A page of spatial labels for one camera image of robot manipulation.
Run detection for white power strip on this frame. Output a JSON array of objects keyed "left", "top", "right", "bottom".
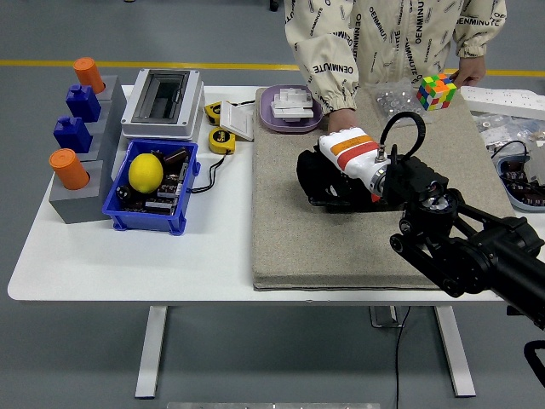
[{"left": 460, "top": 84, "right": 545, "bottom": 120}]

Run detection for grey stepped holder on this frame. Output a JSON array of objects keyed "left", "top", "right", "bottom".
[{"left": 48, "top": 75, "right": 129, "bottom": 225}]

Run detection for white switch parts stack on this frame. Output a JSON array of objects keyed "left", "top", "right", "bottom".
[{"left": 270, "top": 86, "right": 316, "bottom": 124}]

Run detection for person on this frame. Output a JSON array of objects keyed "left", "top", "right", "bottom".
[{"left": 283, "top": 0, "right": 508, "bottom": 115}]

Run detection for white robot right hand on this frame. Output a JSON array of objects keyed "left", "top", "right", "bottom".
[{"left": 313, "top": 126, "right": 387, "bottom": 201}]

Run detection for white table leg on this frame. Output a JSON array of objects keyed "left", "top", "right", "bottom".
[
  {"left": 135, "top": 305, "right": 169, "bottom": 400},
  {"left": 433, "top": 305, "right": 476, "bottom": 398}
]

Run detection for black wire pair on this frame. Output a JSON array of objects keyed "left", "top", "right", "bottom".
[{"left": 187, "top": 152, "right": 227, "bottom": 193}]

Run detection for blue block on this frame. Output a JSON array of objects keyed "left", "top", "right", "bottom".
[
  {"left": 53, "top": 116, "right": 93, "bottom": 154},
  {"left": 65, "top": 84, "right": 102, "bottom": 124}
]

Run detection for purple tray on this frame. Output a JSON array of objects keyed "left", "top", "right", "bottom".
[{"left": 259, "top": 84, "right": 324, "bottom": 135}]

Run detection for dark circuit board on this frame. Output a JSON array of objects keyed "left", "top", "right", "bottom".
[{"left": 126, "top": 160, "right": 192, "bottom": 214}]

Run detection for person's right hand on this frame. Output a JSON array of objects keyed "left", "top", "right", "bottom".
[{"left": 326, "top": 108, "right": 359, "bottom": 137}]

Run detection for white switch plate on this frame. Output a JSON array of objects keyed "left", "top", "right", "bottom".
[{"left": 218, "top": 101, "right": 255, "bottom": 141}]

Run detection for clear bags of washers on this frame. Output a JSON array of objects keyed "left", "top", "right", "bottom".
[{"left": 471, "top": 110, "right": 545, "bottom": 148}]

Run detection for clear bag metal nuts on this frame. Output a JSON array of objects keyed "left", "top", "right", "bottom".
[{"left": 367, "top": 80, "right": 433, "bottom": 129}]

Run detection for yellow lemon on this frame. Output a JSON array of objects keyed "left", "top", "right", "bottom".
[{"left": 128, "top": 153, "right": 164, "bottom": 195}]

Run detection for beige mat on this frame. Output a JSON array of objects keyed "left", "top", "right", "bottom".
[{"left": 250, "top": 87, "right": 519, "bottom": 292}]

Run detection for circuit boards with capacitors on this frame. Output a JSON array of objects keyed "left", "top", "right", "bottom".
[{"left": 501, "top": 159, "right": 545, "bottom": 205}]

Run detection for yellow tape measure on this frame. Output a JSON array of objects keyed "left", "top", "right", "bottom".
[
  {"left": 204, "top": 101, "right": 223, "bottom": 126},
  {"left": 208, "top": 126, "right": 237, "bottom": 154}
]

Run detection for metal floor bracket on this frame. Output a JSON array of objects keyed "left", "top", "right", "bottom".
[{"left": 369, "top": 305, "right": 405, "bottom": 328}]

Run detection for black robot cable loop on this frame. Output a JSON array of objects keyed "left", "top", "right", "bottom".
[{"left": 522, "top": 340, "right": 545, "bottom": 389}]

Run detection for brown cylinder capacitor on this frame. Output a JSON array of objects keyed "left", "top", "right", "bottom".
[{"left": 163, "top": 147, "right": 190, "bottom": 165}]

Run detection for colourful puzzle cube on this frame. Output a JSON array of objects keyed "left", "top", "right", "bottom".
[{"left": 416, "top": 72, "right": 458, "bottom": 112}]

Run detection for orange cylinder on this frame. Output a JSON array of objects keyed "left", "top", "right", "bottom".
[
  {"left": 48, "top": 148, "right": 90, "bottom": 192},
  {"left": 72, "top": 57, "right": 106, "bottom": 95}
]

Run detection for blue plastic bin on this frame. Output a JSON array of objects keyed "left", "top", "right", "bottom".
[{"left": 101, "top": 139, "right": 201, "bottom": 237}]

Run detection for grey circuit breaker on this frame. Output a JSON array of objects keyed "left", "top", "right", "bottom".
[{"left": 526, "top": 140, "right": 545, "bottom": 187}]

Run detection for person's left hand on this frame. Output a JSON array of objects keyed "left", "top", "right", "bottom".
[{"left": 450, "top": 57, "right": 487, "bottom": 89}]

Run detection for black looped cable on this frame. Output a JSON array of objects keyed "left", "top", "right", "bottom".
[{"left": 490, "top": 139, "right": 532, "bottom": 161}]

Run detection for black floor cable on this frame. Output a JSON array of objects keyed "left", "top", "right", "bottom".
[{"left": 393, "top": 305, "right": 412, "bottom": 409}]

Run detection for light blue tray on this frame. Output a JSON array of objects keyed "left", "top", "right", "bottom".
[{"left": 494, "top": 153, "right": 545, "bottom": 212}]

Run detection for grey white enclosure box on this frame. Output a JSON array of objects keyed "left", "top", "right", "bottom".
[{"left": 120, "top": 68, "right": 204, "bottom": 142}]

